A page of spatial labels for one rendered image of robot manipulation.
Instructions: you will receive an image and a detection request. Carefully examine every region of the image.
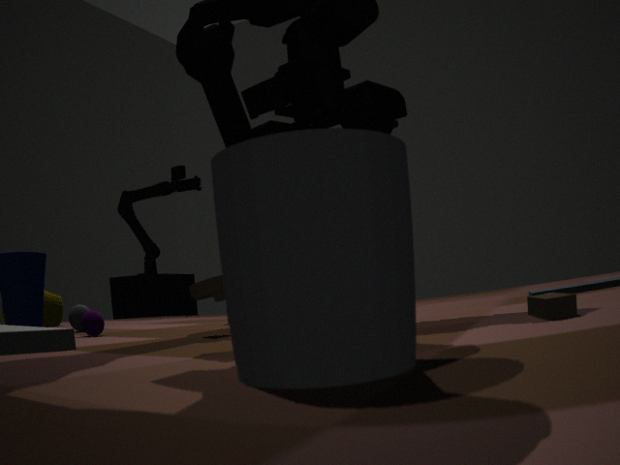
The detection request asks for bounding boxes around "purple ball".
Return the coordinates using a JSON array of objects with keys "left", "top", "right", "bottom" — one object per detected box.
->
[{"left": 81, "top": 310, "right": 105, "bottom": 336}]

